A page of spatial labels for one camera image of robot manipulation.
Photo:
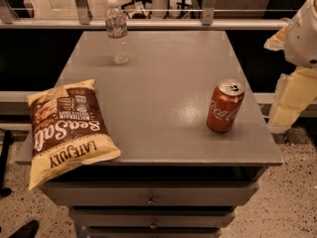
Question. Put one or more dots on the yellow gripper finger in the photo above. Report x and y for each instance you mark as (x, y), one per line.
(293, 94)
(276, 42)

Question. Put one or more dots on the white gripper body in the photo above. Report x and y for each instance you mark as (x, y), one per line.
(302, 39)

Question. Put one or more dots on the clear plastic water bottle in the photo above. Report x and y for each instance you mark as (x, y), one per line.
(116, 26)

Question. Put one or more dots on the red Coca-Cola can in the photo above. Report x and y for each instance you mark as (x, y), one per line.
(226, 100)

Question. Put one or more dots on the grey drawer cabinet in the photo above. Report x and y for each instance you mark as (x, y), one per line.
(155, 109)

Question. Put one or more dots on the middle grey drawer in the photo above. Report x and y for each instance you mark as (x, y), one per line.
(152, 218)

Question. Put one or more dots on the grey drawer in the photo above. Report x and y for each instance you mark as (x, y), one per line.
(150, 193)
(152, 218)

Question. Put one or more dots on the Late July chips bag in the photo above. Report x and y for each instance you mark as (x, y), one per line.
(68, 131)

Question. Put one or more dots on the top grey drawer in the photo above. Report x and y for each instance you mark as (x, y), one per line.
(150, 193)

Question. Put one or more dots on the metal railing with glass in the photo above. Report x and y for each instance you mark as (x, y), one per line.
(157, 14)

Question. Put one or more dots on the black stand on floor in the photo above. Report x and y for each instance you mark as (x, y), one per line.
(8, 140)

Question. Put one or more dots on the black shoe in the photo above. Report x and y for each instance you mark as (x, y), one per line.
(29, 230)

